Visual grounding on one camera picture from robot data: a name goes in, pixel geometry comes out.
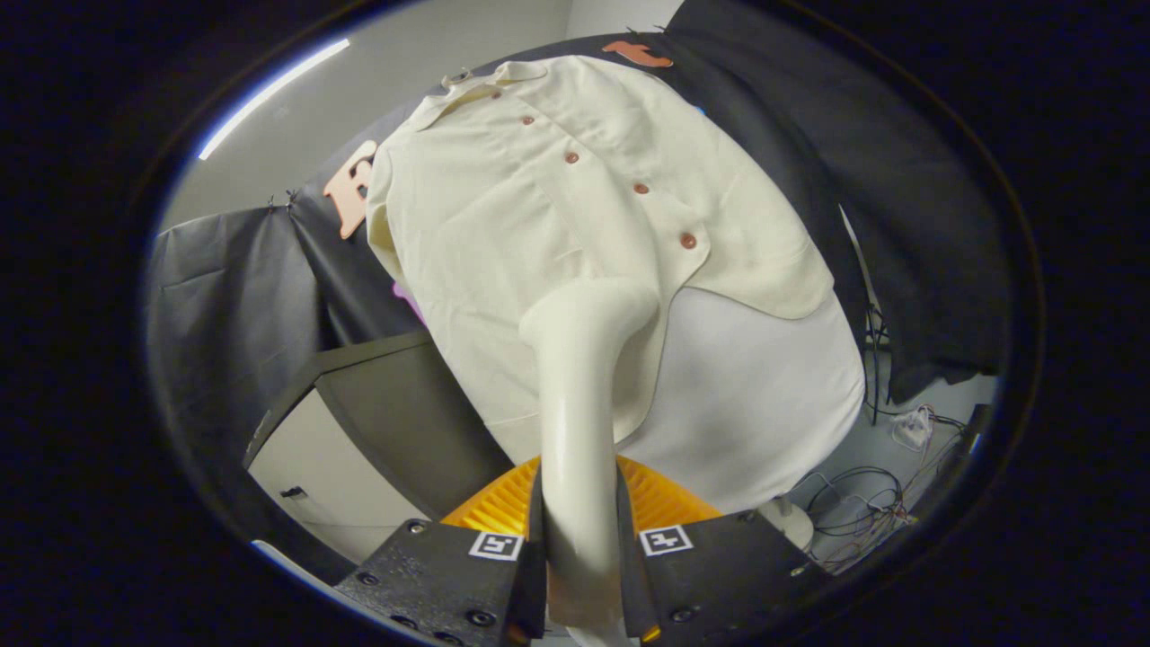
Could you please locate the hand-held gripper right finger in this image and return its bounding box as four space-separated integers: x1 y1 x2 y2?
614 456 832 646

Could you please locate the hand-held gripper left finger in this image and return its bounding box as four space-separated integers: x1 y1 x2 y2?
334 456 549 647

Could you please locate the white garment steamer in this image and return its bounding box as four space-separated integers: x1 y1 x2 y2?
519 277 661 647

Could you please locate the cream button shirt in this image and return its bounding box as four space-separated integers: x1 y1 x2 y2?
366 56 836 468

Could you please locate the white round stand base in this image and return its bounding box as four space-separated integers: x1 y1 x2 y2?
759 496 815 552

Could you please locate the grey cabinet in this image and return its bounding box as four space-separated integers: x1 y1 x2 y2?
243 328 515 565

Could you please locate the white fabric torso form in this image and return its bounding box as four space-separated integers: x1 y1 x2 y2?
615 286 866 515

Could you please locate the white power adapter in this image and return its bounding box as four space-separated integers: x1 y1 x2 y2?
891 404 937 450

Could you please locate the black backdrop cloth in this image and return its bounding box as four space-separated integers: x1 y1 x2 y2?
144 0 1012 585

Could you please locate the black cable tangle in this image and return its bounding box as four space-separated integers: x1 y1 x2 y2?
800 306 967 572

